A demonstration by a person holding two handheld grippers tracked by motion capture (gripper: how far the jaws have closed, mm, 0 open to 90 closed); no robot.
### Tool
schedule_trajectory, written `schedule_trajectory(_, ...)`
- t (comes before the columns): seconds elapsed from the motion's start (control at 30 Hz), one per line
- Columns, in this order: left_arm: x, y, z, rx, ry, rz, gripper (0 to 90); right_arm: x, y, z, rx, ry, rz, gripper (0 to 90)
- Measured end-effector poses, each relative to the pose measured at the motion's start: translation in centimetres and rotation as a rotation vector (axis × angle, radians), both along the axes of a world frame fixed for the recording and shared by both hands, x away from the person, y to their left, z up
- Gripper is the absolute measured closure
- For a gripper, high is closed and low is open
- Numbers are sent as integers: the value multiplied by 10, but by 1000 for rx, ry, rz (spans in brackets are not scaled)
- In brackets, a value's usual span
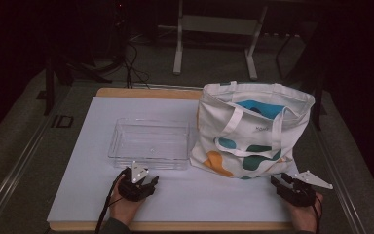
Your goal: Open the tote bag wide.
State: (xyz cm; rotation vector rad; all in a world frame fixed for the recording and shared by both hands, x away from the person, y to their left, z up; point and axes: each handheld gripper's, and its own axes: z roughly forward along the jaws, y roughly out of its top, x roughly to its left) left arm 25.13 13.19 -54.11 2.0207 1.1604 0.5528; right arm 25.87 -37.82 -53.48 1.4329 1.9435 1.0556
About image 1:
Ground black floor cables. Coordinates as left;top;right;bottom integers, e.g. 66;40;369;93
122;42;151;90

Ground clear plastic tray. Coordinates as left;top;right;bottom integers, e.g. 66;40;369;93
107;117;191;171

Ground black metal stand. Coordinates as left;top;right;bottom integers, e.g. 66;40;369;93
261;32;328;132
43;57;113;116

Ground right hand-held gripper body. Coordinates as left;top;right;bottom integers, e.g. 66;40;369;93
277;170;334;208

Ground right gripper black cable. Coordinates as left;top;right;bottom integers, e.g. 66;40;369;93
311;194;323;234

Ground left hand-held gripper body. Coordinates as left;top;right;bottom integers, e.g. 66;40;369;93
118;160;151;203

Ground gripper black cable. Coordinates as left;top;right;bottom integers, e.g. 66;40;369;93
311;194;323;234
94;168;128;234

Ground person's left hand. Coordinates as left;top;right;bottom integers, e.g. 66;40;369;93
108;177;144;226

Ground white metal stand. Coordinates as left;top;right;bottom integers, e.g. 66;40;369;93
172;0;269;82

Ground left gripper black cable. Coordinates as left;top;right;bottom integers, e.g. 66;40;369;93
94;168;128;234

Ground person's right hand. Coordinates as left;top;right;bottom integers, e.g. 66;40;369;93
286;191;324;233

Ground white patterned tote bag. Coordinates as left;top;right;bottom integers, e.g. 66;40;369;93
189;81;316;180

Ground black floor plate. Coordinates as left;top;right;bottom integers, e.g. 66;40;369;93
51;114;75;129

